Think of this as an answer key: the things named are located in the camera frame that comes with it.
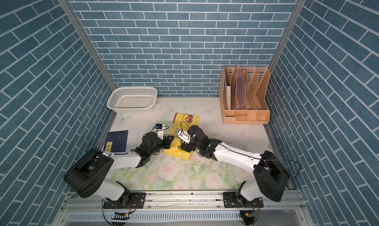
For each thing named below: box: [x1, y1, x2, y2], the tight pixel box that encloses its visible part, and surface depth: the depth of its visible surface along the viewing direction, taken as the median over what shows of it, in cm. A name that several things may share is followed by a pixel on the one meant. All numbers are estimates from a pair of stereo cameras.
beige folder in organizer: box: [225, 65, 231, 110], surface depth 93 cm
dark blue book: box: [103, 129, 129, 153], surface depth 98 cm
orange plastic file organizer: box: [219, 67, 271, 125], surface depth 106 cm
